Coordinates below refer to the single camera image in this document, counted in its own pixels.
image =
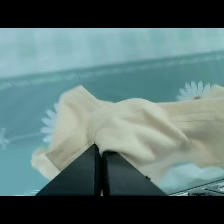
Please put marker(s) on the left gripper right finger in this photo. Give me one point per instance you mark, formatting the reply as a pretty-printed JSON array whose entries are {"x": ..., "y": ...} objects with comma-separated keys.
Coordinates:
[{"x": 128, "y": 178}]

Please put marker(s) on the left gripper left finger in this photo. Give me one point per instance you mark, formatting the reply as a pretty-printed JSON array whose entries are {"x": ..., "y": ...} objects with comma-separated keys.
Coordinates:
[{"x": 78, "y": 176}]

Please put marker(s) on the cream shirt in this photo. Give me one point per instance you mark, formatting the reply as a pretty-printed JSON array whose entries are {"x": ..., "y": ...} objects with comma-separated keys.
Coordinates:
[{"x": 140, "y": 130}]

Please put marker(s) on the silver frame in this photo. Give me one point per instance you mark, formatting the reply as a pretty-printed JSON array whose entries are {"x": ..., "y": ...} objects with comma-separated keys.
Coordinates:
[{"x": 203, "y": 191}]

